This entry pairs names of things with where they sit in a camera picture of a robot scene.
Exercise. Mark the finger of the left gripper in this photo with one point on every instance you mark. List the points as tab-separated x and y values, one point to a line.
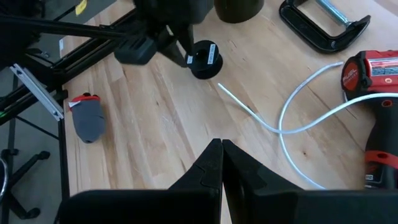
187	40
174	49

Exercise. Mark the silver aluminium bar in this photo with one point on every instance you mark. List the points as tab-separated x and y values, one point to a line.
37	91

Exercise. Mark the black aluminium rig frame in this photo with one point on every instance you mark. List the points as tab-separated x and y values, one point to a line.
63	155

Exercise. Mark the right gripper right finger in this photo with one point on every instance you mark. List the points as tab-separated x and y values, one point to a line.
242	177

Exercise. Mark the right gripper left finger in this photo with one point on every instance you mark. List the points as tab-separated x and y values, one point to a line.
208	171

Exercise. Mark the black office chair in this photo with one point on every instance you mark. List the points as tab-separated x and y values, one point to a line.
43	155

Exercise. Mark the black C-clamp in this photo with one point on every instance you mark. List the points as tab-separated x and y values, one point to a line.
298	20

